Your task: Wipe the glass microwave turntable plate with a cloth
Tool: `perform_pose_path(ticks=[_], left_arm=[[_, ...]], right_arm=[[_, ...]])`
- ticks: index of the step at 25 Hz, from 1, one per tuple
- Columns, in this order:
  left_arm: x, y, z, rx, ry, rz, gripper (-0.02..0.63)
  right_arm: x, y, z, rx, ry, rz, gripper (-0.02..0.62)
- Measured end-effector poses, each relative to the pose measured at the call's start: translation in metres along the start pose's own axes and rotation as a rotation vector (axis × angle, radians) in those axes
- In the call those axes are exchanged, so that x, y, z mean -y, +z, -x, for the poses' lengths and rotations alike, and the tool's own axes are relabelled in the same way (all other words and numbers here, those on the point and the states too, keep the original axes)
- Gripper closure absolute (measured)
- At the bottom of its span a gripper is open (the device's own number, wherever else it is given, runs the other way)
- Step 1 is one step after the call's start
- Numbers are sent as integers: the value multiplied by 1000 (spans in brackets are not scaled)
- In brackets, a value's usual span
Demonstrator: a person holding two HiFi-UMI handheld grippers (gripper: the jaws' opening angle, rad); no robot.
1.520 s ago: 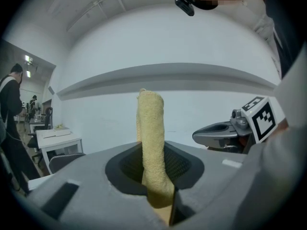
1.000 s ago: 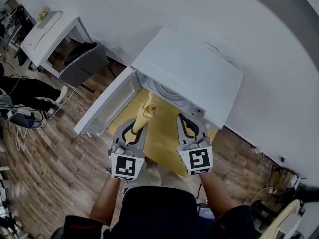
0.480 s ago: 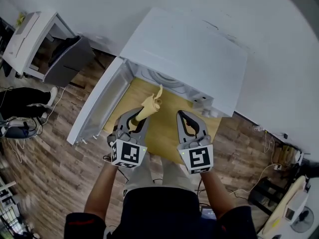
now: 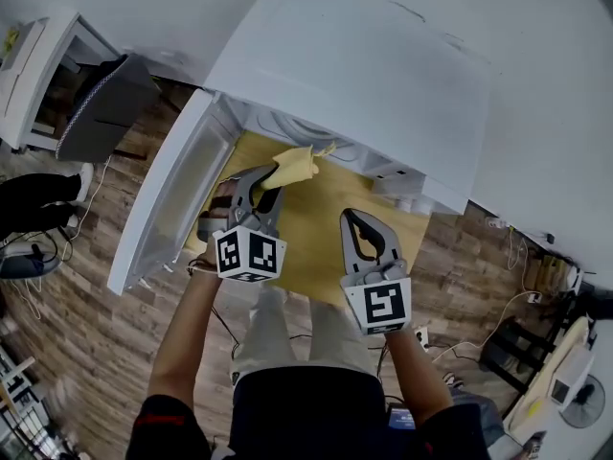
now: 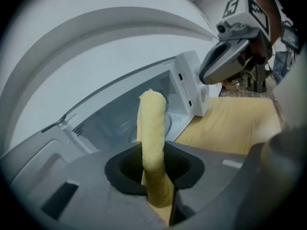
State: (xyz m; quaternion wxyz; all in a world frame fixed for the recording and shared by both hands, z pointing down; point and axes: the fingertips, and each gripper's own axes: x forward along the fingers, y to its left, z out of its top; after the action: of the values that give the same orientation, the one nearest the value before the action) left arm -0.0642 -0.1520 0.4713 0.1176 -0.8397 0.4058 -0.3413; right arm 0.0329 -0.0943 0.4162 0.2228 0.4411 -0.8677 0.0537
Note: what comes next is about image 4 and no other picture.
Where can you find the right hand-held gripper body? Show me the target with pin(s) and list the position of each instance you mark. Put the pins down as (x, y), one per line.
(383, 305)

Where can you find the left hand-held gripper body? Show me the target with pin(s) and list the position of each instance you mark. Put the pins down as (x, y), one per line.
(249, 257)

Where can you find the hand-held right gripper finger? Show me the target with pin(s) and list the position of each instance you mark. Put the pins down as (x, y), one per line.
(390, 242)
(349, 252)

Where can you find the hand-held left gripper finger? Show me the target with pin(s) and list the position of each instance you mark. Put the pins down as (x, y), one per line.
(244, 185)
(274, 209)

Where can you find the yellow cloth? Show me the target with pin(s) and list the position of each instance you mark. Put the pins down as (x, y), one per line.
(294, 168)

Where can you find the person's left forearm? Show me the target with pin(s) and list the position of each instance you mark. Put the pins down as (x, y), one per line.
(184, 333)

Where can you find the person's right forearm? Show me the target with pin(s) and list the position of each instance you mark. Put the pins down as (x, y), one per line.
(414, 376)

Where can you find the white appliance door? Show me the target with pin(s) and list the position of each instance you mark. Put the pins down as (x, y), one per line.
(163, 199)

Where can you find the white microwave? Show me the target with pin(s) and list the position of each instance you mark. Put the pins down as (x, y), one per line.
(345, 55)

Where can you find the person's left hand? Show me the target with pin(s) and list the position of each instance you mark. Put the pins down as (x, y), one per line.
(224, 190)

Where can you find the white power strip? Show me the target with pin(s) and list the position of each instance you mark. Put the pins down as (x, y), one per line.
(421, 337)

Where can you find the person's right leg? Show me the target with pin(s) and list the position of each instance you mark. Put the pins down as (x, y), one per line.
(335, 338)

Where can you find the person's leg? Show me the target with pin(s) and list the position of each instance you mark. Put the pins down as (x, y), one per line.
(335, 338)
(265, 333)

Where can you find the person's left leg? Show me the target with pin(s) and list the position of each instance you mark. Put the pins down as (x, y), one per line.
(265, 333)

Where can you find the white power socket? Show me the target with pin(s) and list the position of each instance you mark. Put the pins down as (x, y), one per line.
(495, 223)

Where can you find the black screen device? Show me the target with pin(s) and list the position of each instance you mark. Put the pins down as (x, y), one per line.
(401, 417)

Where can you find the person's black shirt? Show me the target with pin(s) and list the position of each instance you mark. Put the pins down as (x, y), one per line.
(306, 415)

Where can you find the white power adapter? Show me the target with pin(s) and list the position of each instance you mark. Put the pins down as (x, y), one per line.
(534, 298)

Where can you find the grey chair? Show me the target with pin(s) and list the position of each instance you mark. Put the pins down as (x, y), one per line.
(105, 118)

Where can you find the brown cardboard box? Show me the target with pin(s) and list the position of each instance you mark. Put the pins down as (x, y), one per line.
(551, 273)

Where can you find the beige curved board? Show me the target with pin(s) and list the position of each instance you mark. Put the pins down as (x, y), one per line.
(541, 396)

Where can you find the small white screen device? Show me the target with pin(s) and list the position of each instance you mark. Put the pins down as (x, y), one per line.
(560, 391)

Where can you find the grey mesh fan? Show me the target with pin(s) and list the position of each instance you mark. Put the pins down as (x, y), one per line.
(582, 400)

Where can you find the white desk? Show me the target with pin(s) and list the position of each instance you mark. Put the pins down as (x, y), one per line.
(50, 70)

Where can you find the white pod-shaped device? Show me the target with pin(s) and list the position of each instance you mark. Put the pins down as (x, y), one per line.
(19, 264)

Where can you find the flat white box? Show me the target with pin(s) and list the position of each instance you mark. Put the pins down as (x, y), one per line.
(21, 60)

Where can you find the white shelf rack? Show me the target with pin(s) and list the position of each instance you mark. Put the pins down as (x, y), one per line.
(19, 400)

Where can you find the yellow bananas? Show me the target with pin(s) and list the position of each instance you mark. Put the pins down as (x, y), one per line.
(12, 36)

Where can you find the black metal frame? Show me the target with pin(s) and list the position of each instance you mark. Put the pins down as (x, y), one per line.
(507, 352)

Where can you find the black wall plug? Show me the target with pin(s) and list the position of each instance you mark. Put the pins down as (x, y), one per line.
(550, 238)

